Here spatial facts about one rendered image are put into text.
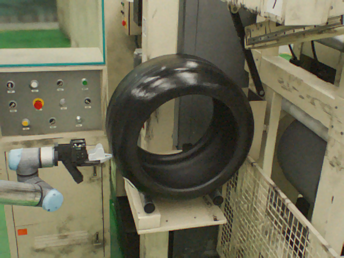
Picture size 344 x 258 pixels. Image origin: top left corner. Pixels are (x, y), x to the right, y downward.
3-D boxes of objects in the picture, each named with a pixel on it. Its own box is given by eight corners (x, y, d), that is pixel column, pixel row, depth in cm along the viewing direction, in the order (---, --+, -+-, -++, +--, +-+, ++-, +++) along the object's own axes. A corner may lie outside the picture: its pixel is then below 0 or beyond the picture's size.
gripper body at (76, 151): (87, 147, 153) (53, 149, 150) (88, 167, 157) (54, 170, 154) (86, 137, 160) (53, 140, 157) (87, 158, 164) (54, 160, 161)
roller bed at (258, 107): (215, 143, 217) (221, 88, 205) (242, 141, 221) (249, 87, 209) (230, 162, 200) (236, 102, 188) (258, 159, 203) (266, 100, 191)
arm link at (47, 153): (42, 171, 153) (42, 160, 160) (55, 170, 154) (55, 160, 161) (40, 152, 150) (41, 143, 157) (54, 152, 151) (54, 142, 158)
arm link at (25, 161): (11, 165, 157) (9, 145, 154) (42, 163, 160) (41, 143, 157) (9, 176, 150) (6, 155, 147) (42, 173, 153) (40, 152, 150)
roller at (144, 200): (128, 169, 193) (130, 160, 192) (138, 170, 195) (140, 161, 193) (142, 213, 163) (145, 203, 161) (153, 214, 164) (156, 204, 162)
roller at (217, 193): (195, 165, 202) (187, 163, 200) (199, 157, 200) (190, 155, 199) (221, 206, 171) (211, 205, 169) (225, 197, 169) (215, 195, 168)
